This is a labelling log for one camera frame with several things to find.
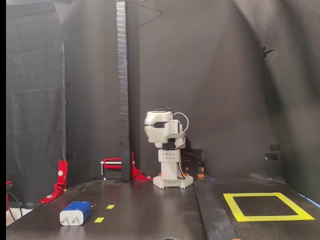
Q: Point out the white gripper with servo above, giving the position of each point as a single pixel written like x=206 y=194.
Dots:
x=153 y=130

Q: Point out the blue and white charger block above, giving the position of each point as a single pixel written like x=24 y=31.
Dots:
x=77 y=208

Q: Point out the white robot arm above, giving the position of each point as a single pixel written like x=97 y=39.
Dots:
x=170 y=170

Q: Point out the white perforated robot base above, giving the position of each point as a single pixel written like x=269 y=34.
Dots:
x=186 y=182

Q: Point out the orange and black spring clamp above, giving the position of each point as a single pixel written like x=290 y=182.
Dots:
x=200 y=172
x=161 y=174
x=186 y=169

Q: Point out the red screw clamp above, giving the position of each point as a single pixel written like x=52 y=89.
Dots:
x=112 y=160

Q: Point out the black flat strip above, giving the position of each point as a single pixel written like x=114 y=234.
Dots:
x=212 y=215

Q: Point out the black tape piece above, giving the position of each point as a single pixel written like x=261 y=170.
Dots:
x=272 y=156

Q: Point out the black clip on curtain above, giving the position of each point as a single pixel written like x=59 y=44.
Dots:
x=267 y=50

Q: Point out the yellow tape square outline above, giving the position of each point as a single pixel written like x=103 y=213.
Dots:
x=275 y=218

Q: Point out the red clamp part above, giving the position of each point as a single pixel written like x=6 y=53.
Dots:
x=8 y=182

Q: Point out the red metal corner bracket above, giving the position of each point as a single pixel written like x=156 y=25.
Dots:
x=62 y=172
x=135 y=171

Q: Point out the black foam board post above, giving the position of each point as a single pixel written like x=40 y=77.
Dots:
x=123 y=75

